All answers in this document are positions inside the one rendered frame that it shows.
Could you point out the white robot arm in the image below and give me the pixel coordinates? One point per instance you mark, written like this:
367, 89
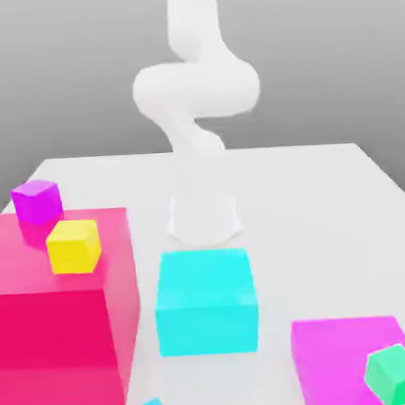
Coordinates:
196, 89

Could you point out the small yellow cube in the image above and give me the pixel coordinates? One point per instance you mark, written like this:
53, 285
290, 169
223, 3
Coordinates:
72, 247

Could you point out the small purple cube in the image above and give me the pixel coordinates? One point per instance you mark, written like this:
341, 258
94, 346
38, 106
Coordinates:
37, 202

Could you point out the small green cube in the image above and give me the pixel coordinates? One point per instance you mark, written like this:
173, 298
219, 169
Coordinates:
395, 376

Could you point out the large cyan box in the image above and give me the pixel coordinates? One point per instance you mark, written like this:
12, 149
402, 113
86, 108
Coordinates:
206, 302

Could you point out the large pink box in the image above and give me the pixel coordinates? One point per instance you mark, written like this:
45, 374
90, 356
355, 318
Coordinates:
52, 330

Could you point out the large magenta box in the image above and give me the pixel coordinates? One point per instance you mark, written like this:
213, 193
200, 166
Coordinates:
331, 356

